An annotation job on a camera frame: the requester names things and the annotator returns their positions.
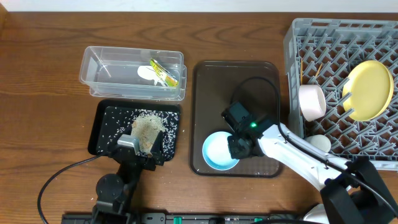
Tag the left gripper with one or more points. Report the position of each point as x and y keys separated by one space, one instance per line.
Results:
x=137 y=156

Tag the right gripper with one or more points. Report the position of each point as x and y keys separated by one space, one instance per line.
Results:
x=237 y=149

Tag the pile of rice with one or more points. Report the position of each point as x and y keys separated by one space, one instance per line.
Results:
x=146 y=128

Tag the blue bowl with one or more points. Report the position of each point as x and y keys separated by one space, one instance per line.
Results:
x=216 y=153

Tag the green yellow snack wrapper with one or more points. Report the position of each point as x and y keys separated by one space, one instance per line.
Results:
x=163 y=74

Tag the white cup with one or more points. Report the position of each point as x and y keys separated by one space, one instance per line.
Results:
x=319 y=141

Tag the pink bowl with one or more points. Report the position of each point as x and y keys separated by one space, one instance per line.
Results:
x=312 y=102

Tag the wooden chopstick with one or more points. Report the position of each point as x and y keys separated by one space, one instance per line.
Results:
x=301 y=71
x=318 y=71

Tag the yellow plate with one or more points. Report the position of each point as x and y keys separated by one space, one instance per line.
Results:
x=369 y=88

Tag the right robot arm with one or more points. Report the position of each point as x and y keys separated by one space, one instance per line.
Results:
x=351 y=191

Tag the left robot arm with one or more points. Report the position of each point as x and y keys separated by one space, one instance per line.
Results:
x=115 y=191

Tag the black waste tray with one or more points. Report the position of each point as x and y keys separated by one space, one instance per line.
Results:
x=113 y=117

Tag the grey dishwasher rack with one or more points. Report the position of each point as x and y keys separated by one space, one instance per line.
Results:
x=341 y=45

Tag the brown serving tray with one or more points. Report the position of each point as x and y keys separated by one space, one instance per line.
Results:
x=215 y=85

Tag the crumpled white tissue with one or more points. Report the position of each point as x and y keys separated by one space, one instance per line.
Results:
x=148 y=73

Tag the clear plastic bin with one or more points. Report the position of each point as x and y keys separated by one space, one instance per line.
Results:
x=111 y=72

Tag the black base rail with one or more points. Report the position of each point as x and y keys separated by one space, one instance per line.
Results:
x=161 y=218

